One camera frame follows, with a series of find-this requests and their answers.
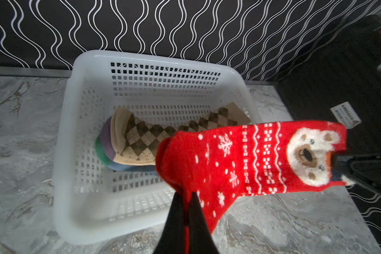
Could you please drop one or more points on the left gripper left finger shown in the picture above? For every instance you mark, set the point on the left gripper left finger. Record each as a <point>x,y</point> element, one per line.
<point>173,239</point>

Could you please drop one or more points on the beige argyle sock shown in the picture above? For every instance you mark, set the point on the beige argyle sock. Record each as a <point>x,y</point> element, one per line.
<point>136,141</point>

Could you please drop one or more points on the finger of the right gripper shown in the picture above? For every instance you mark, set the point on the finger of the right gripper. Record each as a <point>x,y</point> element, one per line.
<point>364,170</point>

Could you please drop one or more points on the white plastic basket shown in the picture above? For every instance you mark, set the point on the white plastic basket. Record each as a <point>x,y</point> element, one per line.
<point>97,199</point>

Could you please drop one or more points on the red christmas sock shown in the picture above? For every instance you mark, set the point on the red christmas sock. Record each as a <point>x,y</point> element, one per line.
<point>224,164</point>

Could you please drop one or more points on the cream purple striped sock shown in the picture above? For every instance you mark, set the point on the cream purple striped sock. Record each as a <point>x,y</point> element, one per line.
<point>105,138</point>

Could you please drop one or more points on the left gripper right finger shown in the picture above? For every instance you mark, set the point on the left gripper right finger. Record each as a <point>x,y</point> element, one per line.
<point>200,240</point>

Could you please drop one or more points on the black tool case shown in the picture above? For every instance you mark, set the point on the black tool case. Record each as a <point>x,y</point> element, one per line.
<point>346,70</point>

